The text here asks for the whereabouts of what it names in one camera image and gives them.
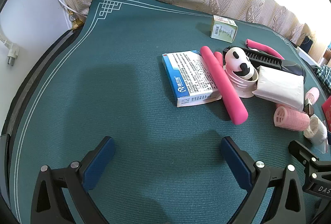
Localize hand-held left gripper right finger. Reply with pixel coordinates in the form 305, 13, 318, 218
220, 136, 307, 224

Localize small pale green box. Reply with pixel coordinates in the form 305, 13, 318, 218
210, 15, 238, 42

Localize long magenta foam roller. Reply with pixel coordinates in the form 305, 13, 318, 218
200, 45, 249, 125

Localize white rolled bandage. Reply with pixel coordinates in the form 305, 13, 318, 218
303, 114, 328, 153

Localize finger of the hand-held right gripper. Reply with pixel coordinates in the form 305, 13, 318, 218
288, 140, 324, 179

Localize blue and white medicine box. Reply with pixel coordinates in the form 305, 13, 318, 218
162, 49, 223, 108

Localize thick light pink foam roller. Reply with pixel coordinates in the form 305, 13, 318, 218
305, 87, 320, 105

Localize white cup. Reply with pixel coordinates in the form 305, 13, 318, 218
228, 66, 259, 98

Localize black usb stick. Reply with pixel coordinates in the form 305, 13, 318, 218
302, 98, 314, 116

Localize red tin box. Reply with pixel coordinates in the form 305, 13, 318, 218
321, 97, 331, 134

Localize white panda toy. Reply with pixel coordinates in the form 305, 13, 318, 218
224, 47, 255, 79

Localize green plaid cloth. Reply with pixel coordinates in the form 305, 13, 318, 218
313, 65, 331, 91

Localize brass curtain fitting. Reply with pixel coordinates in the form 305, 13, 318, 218
68, 10, 83, 30

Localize white power plug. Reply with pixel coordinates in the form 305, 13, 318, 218
0, 25, 21, 66

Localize pink velcro hair roller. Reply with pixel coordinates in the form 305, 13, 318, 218
273, 104, 310, 132

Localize white tissue pack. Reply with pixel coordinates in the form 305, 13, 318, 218
251, 66, 305, 112

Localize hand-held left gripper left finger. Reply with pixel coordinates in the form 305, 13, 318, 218
30, 136, 116, 224

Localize bent magenta foam roller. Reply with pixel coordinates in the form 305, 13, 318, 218
245, 38, 285, 60

